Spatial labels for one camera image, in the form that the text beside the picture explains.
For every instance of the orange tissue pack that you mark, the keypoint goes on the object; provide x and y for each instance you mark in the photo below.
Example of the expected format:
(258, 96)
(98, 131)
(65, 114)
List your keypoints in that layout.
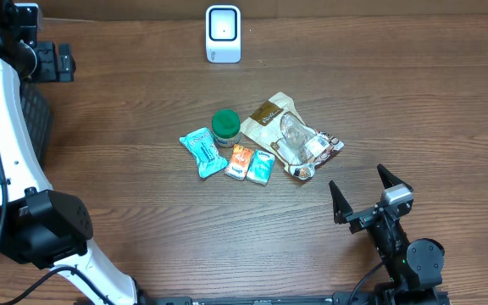
(239, 162)

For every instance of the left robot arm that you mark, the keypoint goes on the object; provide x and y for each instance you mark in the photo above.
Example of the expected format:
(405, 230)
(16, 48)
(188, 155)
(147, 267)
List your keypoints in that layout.
(38, 225)

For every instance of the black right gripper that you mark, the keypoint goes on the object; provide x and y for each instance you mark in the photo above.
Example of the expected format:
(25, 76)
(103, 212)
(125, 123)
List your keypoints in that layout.
(363, 219)

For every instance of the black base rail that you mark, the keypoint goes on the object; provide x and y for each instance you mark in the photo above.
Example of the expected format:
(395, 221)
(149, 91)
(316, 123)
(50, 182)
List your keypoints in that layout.
(252, 301)

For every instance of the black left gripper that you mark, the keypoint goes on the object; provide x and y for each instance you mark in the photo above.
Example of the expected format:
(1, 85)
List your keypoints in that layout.
(50, 69)

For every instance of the beige dried food pouch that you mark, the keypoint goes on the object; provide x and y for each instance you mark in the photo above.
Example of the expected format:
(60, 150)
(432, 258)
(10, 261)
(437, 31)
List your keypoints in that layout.
(277, 127)

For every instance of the white barcode scanner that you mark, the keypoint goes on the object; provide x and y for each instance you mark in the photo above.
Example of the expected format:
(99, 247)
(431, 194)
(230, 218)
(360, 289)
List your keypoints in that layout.
(223, 34)

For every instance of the grey plastic mesh basket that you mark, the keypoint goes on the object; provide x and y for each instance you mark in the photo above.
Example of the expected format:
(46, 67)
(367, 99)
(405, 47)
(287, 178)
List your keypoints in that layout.
(38, 119)

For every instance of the green lid jar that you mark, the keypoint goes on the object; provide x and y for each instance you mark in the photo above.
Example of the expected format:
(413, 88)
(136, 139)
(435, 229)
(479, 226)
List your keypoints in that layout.
(226, 126)

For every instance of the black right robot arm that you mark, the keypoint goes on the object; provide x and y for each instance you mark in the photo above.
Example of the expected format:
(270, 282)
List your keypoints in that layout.
(409, 271)

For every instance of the teal tissue pack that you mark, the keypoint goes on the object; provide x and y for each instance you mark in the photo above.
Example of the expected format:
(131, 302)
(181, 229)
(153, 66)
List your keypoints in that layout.
(261, 167)

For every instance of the teal snack wrapper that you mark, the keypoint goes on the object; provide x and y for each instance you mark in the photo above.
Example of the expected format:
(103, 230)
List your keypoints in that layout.
(200, 143)

